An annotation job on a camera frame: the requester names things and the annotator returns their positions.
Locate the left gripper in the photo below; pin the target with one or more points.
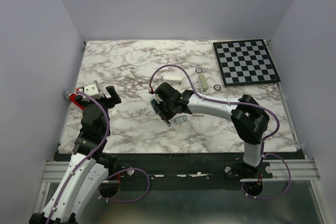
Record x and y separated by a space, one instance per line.
84 100

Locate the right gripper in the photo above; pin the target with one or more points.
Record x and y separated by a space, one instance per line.
169 116

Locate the light blue stapler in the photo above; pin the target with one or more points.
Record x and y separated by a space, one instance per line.
160 111

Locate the staple tray with staples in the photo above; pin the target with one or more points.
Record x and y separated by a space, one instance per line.
180 119

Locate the beige green stapler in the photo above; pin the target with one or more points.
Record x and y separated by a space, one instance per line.
203 82

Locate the staple box sleeve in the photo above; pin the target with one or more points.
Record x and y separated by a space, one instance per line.
198 115

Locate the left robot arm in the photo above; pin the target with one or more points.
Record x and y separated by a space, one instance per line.
88 165

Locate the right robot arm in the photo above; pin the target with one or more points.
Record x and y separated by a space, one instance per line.
249 119

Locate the white stapler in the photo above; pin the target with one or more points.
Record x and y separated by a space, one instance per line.
173 80

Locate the red poker chip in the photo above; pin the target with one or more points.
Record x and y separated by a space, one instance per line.
217 87

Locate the black white checkerboard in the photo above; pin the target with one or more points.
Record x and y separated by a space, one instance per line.
245 62

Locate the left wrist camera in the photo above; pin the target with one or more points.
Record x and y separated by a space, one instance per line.
92 89

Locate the red handled tool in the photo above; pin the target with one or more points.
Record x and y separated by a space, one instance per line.
70 95

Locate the black mounting base plate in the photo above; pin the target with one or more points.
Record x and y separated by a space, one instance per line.
182 171

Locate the aluminium rail frame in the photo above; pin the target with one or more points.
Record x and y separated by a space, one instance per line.
284 168

